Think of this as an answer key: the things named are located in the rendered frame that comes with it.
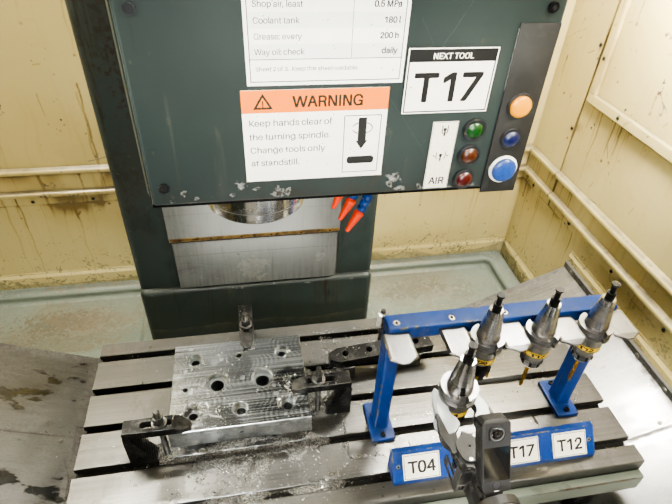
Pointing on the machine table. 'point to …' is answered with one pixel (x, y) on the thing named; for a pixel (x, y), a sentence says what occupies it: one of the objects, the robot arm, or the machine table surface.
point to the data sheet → (324, 41)
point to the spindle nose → (257, 211)
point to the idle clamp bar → (370, 354)
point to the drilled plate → (266, 410)
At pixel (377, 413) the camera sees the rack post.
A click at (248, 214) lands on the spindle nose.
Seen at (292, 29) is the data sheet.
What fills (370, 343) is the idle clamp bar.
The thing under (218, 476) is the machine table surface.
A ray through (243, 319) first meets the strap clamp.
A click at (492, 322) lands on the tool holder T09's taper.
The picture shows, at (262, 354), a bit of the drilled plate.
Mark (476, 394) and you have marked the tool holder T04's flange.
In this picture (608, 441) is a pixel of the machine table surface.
